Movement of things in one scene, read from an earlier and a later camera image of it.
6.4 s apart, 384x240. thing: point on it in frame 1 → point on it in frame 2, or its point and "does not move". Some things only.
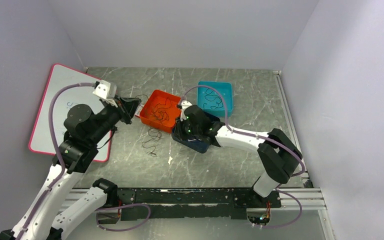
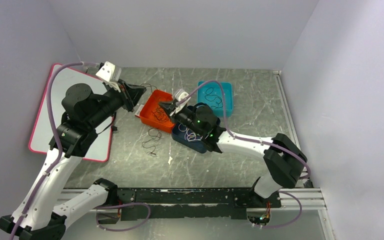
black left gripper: [130, 104] → [130, 94]
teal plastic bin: [210, 101] does not move
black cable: [159, 112] does not move
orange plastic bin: [160, 111] does not move
